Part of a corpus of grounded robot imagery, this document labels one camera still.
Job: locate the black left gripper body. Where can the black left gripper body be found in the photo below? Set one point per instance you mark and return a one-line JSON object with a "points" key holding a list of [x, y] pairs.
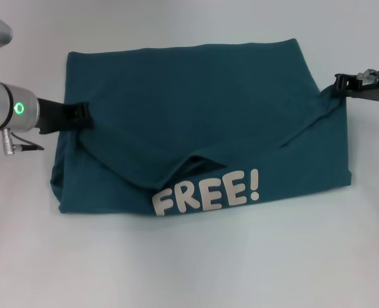
{"points": [[53, 115]]}

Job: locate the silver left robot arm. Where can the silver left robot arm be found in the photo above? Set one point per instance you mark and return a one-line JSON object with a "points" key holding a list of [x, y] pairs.
{"points": [[6, 107]]}

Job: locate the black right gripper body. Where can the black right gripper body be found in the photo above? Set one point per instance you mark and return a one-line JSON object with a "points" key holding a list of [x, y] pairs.
{"points": [[366, 88]]}

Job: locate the blue teal shirt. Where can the blue teal shirt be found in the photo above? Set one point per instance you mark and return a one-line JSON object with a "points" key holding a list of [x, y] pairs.
{"points": [[208, 112]]}

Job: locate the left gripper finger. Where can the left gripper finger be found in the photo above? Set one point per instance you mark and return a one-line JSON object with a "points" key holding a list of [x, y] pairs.
{"points": [[84, 115]]}

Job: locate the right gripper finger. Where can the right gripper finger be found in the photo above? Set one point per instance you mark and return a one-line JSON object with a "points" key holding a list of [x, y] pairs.
{"points": [[340, 81]]}

